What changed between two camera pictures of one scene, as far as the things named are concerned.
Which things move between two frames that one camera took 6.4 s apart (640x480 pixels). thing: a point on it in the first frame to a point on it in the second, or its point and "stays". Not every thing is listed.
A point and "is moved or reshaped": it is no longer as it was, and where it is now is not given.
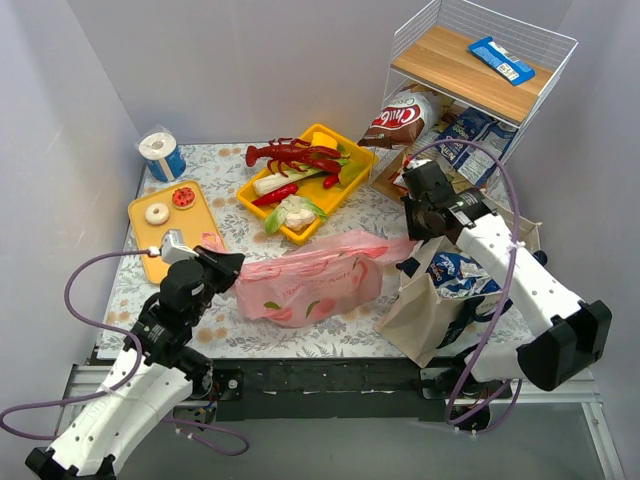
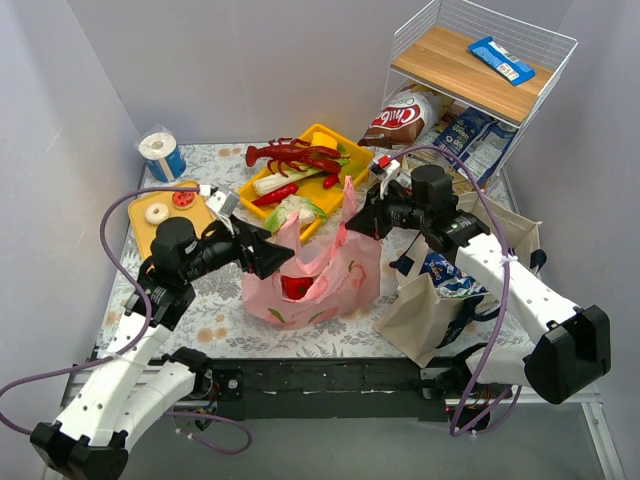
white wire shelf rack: [499, 66] stays
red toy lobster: [294, 153] stays
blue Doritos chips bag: [457, 275] stays
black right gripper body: [420, 181] to [378, 213]
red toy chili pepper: [275, 196] stays
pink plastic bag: [331, 279] is moved or reshaped
